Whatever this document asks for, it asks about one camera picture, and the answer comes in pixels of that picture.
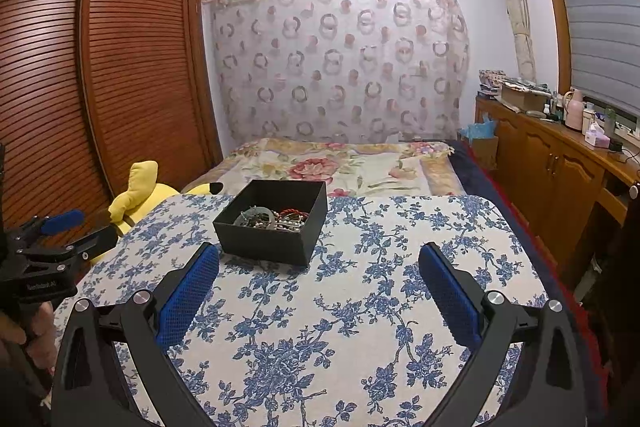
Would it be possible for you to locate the black square box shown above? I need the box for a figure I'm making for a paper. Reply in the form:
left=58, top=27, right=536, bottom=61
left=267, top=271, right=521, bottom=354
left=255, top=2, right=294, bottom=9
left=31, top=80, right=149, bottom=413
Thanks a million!
left=212, top=179, right=329, bottom=267

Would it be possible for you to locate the wooden slatted wardrobe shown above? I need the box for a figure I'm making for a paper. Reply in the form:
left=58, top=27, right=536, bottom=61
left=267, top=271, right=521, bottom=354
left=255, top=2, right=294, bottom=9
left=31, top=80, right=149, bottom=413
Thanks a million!
left=0, top=0, right=224, bottom=254

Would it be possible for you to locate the blue tissue paper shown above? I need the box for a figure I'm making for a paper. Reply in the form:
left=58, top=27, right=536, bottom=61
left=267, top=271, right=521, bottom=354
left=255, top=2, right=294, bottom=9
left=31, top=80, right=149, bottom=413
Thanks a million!
left=457, top=117, right=501, bottom=142

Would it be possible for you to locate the floral bed blanket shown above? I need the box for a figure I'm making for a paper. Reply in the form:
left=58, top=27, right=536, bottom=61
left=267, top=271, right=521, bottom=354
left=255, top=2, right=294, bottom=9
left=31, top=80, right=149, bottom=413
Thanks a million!
left=182, top=138, right=456, bottom=198

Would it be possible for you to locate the person's left hand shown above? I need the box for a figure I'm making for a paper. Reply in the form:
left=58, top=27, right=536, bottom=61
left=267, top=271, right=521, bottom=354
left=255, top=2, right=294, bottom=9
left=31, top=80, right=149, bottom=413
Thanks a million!
left=0, top=304, right=59, bottom=378

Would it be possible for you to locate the open cardboard box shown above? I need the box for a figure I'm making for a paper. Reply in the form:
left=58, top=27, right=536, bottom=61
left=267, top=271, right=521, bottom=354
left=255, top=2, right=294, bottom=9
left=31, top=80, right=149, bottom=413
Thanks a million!
left=500, top=84, right=549, bottom=113

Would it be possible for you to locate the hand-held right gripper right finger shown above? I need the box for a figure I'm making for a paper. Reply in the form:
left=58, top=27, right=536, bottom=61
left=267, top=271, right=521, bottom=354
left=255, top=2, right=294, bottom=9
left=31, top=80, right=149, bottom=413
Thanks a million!
left=417, top=242, right=594, bottom=427

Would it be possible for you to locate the pile of printed papers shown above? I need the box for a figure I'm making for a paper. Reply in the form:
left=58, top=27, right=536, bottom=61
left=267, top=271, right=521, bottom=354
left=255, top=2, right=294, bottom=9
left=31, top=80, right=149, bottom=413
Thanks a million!
left=477, top=69, right=507, bottom=96

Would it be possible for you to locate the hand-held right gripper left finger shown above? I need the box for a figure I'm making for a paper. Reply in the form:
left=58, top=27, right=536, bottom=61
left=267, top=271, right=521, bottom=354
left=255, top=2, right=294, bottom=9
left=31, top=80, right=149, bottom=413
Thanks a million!
left=50, top=242, right=221, bottom=427

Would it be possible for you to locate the pale jade bangle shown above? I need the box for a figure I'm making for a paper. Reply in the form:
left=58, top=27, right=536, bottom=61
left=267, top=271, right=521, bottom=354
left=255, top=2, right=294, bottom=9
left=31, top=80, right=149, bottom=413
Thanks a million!
left=233, top=205, right=276, bottom=228

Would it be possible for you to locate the yellow plush toy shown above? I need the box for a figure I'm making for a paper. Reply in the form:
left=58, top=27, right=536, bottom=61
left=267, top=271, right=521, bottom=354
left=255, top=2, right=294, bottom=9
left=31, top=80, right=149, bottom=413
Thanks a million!
left=108, top=161, right=224, bottom=238

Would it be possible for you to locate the dark blue bed sheet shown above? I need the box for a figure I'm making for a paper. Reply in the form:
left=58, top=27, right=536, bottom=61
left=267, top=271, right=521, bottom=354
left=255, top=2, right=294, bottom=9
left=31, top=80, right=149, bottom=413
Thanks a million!
left=446, top=139, right=601, bottom=360

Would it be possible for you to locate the blue floral tablecloth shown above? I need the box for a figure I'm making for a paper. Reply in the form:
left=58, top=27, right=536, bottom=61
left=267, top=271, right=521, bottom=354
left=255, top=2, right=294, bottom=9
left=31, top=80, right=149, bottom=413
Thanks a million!
left=52, top=193, right=551, bottom=427

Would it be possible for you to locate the beige tied side curtain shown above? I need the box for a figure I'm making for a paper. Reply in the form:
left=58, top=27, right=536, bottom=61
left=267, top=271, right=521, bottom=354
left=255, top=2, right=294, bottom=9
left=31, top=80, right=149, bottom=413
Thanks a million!
left=482, top=0, right=537, bottom=81

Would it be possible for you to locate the grey window blind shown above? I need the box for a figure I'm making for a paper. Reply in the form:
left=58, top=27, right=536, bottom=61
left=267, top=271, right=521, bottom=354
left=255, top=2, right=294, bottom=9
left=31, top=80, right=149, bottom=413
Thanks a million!
left=542, top=0, right=640, bottom=118

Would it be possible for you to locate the wooden side cabinet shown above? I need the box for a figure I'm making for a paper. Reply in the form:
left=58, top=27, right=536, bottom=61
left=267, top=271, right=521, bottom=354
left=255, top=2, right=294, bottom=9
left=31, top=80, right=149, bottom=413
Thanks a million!
left=474, top=94, right=640, bottom=280

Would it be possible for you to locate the circle patterned curtain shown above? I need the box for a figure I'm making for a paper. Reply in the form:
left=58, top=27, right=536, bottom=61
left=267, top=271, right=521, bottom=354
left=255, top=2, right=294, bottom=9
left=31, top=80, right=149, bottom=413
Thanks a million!
left=206, top=0, right=471, bottom=146

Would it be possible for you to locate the pink tissue box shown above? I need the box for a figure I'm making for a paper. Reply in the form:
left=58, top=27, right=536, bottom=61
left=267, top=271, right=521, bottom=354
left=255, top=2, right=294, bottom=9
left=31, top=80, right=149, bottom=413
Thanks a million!
left=583, top=122, right=609, bottom=150

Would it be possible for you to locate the pink thermos jug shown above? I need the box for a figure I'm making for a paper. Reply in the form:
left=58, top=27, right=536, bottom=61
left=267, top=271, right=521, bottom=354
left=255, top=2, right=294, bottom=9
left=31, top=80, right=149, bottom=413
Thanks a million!
left=563, top=89, right=586, bottom=132

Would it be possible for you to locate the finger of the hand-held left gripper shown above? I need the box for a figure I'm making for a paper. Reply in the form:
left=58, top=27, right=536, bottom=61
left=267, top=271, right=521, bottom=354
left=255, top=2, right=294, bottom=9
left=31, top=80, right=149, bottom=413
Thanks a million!
left=62, top=225, right=119, bottom=265
left=40, top=209, right=86, bottom=237

